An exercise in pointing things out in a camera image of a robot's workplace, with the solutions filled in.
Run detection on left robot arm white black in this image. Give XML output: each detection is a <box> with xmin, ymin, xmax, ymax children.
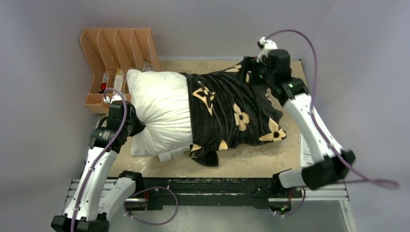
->
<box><xmin>51</xmin><ymin>100</ymin><xmax>144</xmax><ymax>232</ymax></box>

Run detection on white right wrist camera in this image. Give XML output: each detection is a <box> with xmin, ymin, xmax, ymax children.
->
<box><xmin>256</xmin><ymin>37</ymin><xmax>278</xmax><ymax>63</ymax></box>

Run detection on orange plastic file organizer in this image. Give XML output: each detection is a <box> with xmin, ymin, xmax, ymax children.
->
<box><xmin>80</xmin><ymin>28</ymin><xmax>161</xmax><ymax>114</ymax></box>

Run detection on aluminium frame rail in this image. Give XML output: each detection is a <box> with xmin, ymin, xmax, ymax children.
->
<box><xmin>65</xmin><ymin>179</ymin><xmax>349</xmax><ymax>207</ymax></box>

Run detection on white paper label sheet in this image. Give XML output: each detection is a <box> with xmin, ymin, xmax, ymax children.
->
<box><xmin>299</xmin><ymin>132</ymin><xmax>314</xmax><ymax>167</ymax></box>

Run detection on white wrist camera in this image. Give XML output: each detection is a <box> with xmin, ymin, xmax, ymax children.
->
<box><xmin>103</xmin><ymin>93</ymin><xmax>123</xmax><ymax>105</ymax></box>
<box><xmin>256</xmin><ymin>37</ymin><xmax>278</xmax><ymax>63</ymax></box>

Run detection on white card box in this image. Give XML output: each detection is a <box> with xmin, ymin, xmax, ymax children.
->
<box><xmin>113</xmin><ymin>74</ymin><xmax>124</xmax><ymax>92</ymax></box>

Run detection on white pillow insert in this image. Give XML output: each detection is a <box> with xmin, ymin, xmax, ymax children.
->
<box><xmin>126</xmin><ymin>69</ymin><xmax>192</xmax><ymax>161</ymax></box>

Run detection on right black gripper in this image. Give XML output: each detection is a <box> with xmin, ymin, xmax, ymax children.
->
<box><xmin>236</xmin><ymin>57</ymin><xmax>277</xmax><ymax>87</ymax></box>

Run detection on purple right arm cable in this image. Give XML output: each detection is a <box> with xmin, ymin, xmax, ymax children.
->
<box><xmin>265</xmin><ymin>29</ymin><xmax>400</xmax><ymax>190</ymax></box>

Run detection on red round object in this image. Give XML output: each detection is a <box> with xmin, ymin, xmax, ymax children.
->
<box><xmin>100</xmin><ymin>83</ymin><xmax>107</xmax><ymax>92</ymax></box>

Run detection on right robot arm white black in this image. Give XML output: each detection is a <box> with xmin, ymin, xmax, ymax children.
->
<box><xmin>240</xmin><ymin>49</ymin><xmax>356</xmax><ymax>197</ymax></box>

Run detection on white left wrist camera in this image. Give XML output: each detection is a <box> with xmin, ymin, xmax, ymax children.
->
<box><xmin>103</xmin><ymin>93</ymin><xmax>123</xmax><ymax>105</ymax></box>

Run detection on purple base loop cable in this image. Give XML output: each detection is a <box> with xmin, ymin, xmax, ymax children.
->
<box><xmin>123</xmin><ymin>187</ymin><xmax>179</xmax><ymax>227</ymax></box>

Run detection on black pillowcase with beige flowers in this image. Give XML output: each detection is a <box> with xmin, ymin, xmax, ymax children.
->
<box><xmin>183</xmin><ymin>63</ymin><xmax>287</xmax><ymax>167</ymax></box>

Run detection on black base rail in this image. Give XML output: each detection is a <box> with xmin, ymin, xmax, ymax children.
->
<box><xmin>128</xmin><ymin>177</ymin><xmax>299</xmax><ymax>211</ymax></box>

